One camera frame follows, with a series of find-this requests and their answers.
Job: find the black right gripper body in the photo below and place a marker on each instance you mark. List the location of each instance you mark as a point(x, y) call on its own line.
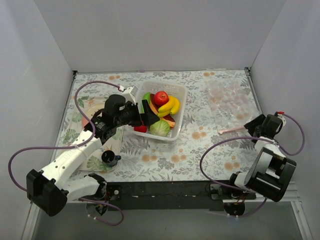
point(253, 125)

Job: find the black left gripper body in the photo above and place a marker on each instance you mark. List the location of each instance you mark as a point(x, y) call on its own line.
point(138, 114)

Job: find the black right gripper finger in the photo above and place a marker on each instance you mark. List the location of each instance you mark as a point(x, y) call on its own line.
point(256, 121)
point(251, 128)

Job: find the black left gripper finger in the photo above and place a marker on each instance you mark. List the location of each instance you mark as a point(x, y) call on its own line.
point(148, 117)
point(145, 106)

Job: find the clear zip top bag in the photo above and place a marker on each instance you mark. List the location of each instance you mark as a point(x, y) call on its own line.
point(232, 103)

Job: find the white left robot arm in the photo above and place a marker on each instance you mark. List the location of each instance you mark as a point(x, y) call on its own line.
point(50, 188)

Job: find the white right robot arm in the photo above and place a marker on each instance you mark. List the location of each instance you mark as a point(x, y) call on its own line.
point(271, 171)

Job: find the red strawberry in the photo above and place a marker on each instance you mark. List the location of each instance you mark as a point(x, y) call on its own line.
point(140, 129)

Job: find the green cucumber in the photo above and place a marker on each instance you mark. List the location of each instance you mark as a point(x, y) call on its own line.
point(147, 97)

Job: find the green cabbage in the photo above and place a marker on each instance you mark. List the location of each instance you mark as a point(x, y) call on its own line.
point(160, 128)

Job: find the red apple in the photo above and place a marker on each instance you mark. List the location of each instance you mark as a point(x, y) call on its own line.
point(161, 98)

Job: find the yellow banana bunch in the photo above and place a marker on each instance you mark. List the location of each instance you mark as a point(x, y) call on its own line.
point(170, 108)

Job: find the pink beige round plate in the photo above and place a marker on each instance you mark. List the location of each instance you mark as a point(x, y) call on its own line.
point(90, 112)

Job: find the leaf patterned tray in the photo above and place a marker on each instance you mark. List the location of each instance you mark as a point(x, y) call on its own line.
point(94, 162)

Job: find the white plastic basket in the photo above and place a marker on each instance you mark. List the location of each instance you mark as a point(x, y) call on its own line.
point(172, 89)

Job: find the dark blue mug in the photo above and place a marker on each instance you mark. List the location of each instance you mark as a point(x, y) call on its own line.
point(110, 158)

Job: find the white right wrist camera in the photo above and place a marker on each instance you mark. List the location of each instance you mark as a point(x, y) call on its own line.
point(280, 115)

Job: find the aluminium frame rail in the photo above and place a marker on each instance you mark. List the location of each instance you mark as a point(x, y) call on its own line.
point(254, 219)

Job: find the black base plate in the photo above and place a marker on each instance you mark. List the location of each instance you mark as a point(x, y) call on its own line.
point(172, 195)

